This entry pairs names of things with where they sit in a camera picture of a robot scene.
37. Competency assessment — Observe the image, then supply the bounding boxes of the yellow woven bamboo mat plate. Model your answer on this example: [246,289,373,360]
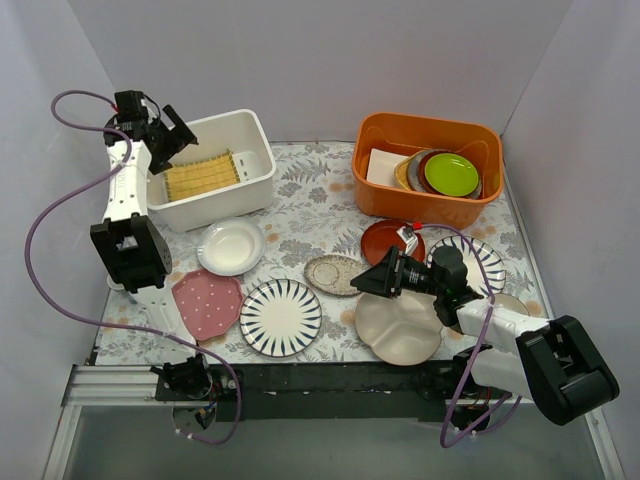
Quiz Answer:
[164,150,240,202]

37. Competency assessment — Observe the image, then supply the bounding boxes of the blue striped white plate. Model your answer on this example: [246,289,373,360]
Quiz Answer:
[239,279,322,358]

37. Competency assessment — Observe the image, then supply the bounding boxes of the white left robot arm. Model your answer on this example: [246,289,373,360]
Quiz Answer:
[90,90,213,400]

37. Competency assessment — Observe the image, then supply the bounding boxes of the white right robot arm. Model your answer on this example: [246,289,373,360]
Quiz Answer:
[350,246,620,425]

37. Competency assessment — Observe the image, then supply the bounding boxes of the white plastic bin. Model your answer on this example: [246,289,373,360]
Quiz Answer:
[147,109,276,233]

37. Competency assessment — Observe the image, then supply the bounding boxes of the dark red plate in bin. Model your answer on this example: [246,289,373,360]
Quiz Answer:
[418,153,437,194]

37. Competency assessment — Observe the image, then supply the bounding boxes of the yellow basket plate in bin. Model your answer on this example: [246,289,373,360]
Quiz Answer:
[394,158,411,191]

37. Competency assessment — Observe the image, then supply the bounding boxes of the white square plate in bin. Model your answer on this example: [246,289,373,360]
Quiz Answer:
[366,149,407,187]

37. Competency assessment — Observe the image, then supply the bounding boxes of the grey plate in bin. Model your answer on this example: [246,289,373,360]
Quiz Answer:
[407,149,435,194]

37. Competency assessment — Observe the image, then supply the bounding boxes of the orange plastic bin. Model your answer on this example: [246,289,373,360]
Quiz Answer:
[351,112,504,229]

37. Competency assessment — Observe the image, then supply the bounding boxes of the red lacquer round plate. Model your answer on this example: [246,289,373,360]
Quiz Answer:
[361,219,411,266]

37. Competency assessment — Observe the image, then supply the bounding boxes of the speckled oval ceramic plate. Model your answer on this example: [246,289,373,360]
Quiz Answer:
[303,254,367,297]

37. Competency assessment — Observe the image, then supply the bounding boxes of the beige divided plate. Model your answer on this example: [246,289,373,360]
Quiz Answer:
[355,290,443,366]

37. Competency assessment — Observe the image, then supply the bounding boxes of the small beige saucer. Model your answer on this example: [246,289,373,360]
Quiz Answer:
[494,293,529,316]

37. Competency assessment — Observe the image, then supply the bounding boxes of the floral patterned table mat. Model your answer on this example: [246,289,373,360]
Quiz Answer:
[93,143,547,366]

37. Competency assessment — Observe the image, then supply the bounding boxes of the lime green plate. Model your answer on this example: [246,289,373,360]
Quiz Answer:
[424,153,480,197]

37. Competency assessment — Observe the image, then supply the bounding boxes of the white deep bowl plate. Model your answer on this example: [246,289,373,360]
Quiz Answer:
[196,218,266,276]

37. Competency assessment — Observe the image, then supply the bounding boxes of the small white cup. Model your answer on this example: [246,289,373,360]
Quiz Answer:
[107,276,124,291]

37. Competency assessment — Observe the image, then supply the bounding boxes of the pink polka dot plate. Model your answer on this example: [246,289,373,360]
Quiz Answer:
[172,269,244,342]

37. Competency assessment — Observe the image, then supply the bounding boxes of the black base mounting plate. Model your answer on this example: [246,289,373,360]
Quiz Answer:
[87,349,571,424]

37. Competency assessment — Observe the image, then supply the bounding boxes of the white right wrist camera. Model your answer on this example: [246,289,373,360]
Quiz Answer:
[396,225,419,256]

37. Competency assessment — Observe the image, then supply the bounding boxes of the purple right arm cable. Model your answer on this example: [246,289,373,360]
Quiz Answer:
[414,223,524,450]

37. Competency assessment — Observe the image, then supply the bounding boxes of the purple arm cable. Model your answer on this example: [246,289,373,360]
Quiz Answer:
[23,89,245,446]
[414,223,524,450]

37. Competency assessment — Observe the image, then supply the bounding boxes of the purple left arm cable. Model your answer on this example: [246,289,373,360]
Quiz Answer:
[23,89,245,446]

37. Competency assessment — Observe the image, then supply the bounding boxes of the aluminium frame rail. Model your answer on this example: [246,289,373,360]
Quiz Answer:
[45,366,625,479]

